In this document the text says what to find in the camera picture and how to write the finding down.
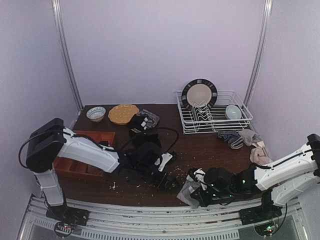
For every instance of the yellow dotted plate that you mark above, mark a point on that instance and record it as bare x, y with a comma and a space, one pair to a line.
122, 114

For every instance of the blue patterned bowl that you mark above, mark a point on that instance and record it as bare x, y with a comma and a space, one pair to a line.
96, 114

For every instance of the right metal corner post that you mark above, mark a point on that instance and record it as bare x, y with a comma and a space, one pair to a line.
266, 17

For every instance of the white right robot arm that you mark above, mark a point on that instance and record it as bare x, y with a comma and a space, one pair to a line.
275, 183

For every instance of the black rimmed beige plate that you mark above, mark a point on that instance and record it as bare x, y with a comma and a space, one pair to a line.
199, 93

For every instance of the metal front rail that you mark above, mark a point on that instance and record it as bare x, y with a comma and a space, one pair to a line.
116, 222

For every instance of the metal corner post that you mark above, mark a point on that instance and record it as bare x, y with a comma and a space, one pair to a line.
266, 17
58, 19

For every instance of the left metal corner post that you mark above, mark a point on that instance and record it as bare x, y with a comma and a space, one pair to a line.
58, 19

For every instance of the grey underwear pile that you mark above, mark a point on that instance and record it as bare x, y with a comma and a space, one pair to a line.
152, 118

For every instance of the brown wooden organizer box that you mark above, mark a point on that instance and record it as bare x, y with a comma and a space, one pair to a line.
83, 169

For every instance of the black underwear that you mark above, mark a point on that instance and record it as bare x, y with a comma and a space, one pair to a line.
138, 132

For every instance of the blue striped underwear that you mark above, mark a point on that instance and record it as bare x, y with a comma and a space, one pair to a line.
233, 139

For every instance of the light green bowl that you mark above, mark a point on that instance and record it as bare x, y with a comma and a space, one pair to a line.
232, 112

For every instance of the grey white underwear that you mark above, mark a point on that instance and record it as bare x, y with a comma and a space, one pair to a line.
187, 193

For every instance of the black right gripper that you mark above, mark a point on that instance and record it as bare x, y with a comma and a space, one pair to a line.
197, 194

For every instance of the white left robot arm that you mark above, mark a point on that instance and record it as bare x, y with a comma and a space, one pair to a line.
55, 140

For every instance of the white wire dish rack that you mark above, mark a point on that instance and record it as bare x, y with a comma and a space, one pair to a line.
205, 120

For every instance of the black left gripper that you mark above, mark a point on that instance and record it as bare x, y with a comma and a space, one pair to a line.
164, 182

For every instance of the grey cloth by rack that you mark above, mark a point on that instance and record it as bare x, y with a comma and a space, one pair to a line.
249, 137

